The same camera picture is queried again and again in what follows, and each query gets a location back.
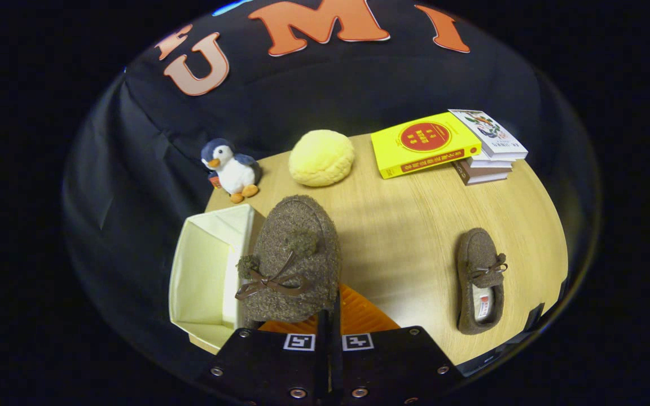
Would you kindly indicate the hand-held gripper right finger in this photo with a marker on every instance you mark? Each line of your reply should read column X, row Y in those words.
column 398, row 361

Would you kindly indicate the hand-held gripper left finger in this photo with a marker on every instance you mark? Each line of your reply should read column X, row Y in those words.
column 263, row 361

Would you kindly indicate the brown fabric storage box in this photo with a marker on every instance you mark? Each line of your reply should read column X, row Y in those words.
column 201, row 265

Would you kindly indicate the brown fuzzy shoe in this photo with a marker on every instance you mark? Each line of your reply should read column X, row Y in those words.
column 291, row 237
column 474, row 254

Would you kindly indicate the penguin plush toy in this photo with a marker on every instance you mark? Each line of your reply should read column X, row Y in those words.
column 235, row 172

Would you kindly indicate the brown cover book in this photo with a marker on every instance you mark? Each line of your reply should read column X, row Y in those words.
column 480, row 173

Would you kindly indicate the yellow plush bread toy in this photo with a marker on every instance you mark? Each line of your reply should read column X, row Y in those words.
column 321, row 158

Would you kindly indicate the yellow book with red circle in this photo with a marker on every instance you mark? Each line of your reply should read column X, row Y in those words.
column 415, row 144

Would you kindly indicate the plain white book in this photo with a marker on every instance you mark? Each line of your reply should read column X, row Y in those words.
column 491, row 163

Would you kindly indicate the white illustrated cover book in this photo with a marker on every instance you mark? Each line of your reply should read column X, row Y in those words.
column 491, row 135

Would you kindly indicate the black backdrop cloth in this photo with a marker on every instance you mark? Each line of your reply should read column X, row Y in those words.
column 330, row 90

